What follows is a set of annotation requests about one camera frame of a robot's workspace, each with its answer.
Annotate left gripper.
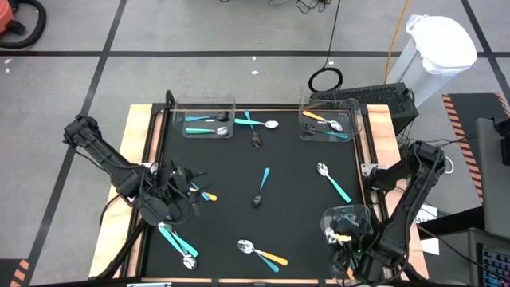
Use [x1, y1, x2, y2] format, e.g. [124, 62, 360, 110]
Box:
[157, 159, 215, 218]

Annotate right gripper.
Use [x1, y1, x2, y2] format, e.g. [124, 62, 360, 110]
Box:
[333, 214, 374, 273]

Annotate orange-handled silver spoon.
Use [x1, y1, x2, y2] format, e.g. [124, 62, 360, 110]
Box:
[237, 238, 289, 267]
[189, 187, 218, 202]
[301, 110, 344, 132]
[324, 226, 353, 245]

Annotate blue-handled silver spoon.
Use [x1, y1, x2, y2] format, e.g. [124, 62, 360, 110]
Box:
[190, 182, 211, 202]

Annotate teal-handled silver spoon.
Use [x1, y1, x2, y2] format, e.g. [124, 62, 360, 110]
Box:
[159, 227, 198, 271]
[316, 162, 353, 204]
[233, 117, 280, 130]
[157, 222, 199, 258]
[184, 125, 230, 137]

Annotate teal-handled black spoon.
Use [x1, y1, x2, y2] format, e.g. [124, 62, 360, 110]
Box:
[304, 124, 351, 140]

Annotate clear plastic bin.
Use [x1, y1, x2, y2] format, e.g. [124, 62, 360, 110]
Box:
[298, 97, 363, 144]
[173, 93, 237, 140]
[320, 204, 375, 282]

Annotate white paper sheet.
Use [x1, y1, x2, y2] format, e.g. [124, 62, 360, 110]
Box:
[412, 202, 440, 256]

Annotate wooden base board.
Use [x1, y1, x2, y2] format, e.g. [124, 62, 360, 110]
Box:
[88, 103, 430, 281]

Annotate black diagonal support strut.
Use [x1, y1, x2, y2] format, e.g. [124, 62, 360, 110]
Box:
[93, 191, 155, 280]

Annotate black perforated computer case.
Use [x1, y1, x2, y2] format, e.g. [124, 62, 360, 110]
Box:
[309, 82, 419, 136]

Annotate backlit keyboard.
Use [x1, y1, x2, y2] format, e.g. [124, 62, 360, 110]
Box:
[481, 246, 510, 287]

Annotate grey desk panel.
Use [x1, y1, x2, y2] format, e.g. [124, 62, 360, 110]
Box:
[476, 117, 510, 240]

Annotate black orange striped mat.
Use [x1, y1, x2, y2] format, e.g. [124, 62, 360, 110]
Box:
[441, 92, 510, 204]
[0, 258, 31, 287]

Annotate black device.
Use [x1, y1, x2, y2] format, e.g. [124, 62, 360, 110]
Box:
[493, 116, 510, 167]

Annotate trash can with white bag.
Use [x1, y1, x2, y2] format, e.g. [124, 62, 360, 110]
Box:
[386, 14, 478, 108]

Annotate orange vacuum cleaner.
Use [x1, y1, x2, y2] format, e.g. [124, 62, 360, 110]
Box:
[0, 0, 26, 36]

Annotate white cable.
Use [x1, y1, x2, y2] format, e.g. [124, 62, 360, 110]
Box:
[441, 154, 456, 175]

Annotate black hanging cable with coil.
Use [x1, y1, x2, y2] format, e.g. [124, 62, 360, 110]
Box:
[308, 0, 344, 94]

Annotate yellow hanging cable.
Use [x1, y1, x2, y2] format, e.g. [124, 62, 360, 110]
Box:
[384, 0, 410, 85]

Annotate black cable tangle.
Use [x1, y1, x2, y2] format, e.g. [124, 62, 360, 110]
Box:
[220, 0, 332, 14]

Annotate black vacuum hose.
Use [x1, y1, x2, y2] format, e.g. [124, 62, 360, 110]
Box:
[0, 0, 48, 50]

